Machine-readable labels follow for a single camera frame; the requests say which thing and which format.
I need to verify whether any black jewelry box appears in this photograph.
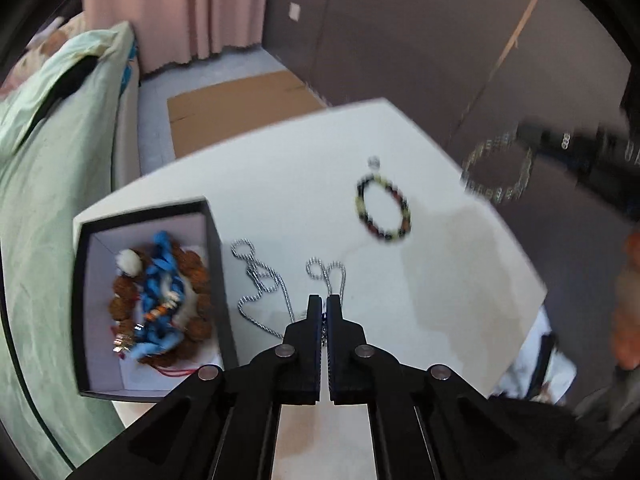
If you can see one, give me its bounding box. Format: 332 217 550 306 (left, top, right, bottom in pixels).
71 199 240 402

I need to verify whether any pale green duvet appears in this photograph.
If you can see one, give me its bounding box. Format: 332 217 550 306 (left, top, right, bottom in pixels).
0 22 136 153

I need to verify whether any blue fabric hair tie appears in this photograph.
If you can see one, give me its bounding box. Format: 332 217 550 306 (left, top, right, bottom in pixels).
131 231 193 361

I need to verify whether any brown bead bracelet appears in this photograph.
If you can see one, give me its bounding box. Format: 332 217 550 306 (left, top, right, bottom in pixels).
107 247 216 366

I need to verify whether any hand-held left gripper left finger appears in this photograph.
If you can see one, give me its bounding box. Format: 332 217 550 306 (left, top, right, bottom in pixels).
65 294 323 480

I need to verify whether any dark multicolour bead bracelet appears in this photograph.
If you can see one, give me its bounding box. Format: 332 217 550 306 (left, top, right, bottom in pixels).
354 172 413 242

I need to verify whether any person's right hand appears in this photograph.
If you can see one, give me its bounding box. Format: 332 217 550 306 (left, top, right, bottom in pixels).
612 230 640 373

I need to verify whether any patterned pillow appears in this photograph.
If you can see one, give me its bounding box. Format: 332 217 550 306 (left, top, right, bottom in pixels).
10 12 86 61

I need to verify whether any white and black cloth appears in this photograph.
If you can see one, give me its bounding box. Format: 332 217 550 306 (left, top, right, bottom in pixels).
492 307 578 406

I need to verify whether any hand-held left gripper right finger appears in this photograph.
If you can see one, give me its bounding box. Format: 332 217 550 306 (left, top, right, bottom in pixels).
326 295 563 480

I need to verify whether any silver bead bracelet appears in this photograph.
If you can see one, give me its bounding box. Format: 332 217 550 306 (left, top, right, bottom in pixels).
460 132 533 204

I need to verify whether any silver chain necklace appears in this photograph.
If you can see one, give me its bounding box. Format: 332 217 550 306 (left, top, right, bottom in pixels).
230 239 348 346

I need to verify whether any brown cardboard sheet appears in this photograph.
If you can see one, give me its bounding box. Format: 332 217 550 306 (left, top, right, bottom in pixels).
166 71 331 160

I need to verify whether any dark brown wardrobe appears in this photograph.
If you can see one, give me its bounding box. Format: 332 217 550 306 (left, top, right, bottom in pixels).
262 0 640 311

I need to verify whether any wide pink curtain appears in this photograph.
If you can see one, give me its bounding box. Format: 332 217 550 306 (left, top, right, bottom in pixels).
81 0 271 76

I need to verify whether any green bed cover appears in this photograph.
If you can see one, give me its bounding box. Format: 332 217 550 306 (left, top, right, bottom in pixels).
0 12 143 471

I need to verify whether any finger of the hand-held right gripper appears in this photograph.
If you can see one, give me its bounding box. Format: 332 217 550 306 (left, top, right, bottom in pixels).
517 119 572 162

